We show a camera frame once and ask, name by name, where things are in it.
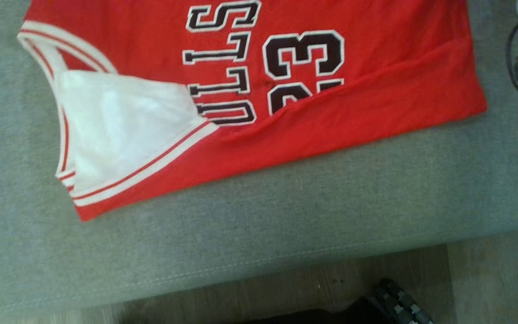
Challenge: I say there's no red basketball jersey white trim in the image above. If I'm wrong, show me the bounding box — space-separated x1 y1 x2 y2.
16 0 488 222

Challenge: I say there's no grey fabric sofa seat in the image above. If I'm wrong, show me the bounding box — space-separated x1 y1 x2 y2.
0 0 518 316

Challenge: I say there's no black grey omni wheel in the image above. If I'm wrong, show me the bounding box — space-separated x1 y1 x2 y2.
369 278 435 324

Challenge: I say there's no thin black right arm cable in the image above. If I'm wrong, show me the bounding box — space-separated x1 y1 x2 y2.
505 22 518 91

